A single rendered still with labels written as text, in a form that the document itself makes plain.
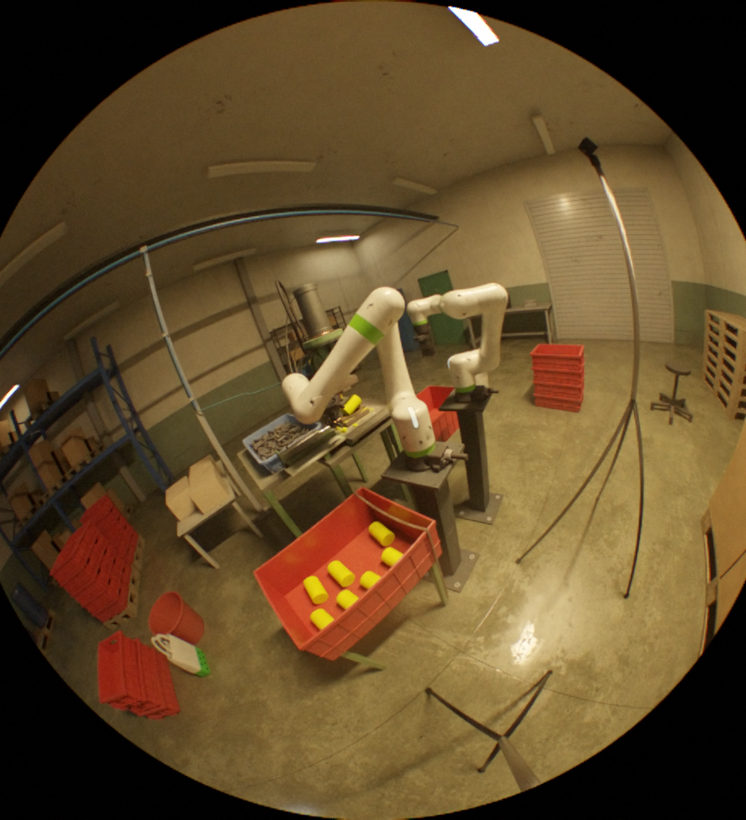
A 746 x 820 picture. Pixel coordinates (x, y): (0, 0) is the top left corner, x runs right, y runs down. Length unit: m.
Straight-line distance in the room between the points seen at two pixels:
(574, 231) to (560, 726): 6.46
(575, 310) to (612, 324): 0.93
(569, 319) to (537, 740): 6.19
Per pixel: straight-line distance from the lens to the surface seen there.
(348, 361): 0.75
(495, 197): 6.47
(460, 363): 1.27
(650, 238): 6.33
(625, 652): 1.72
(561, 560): 1.74
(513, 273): 6.20
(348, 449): 1.17
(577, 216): 6.09
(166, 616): 2.69
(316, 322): 1.19
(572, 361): 2.83
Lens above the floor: 1.51
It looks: 22 degrees down
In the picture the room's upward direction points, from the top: 20 degrees counter-clockwise
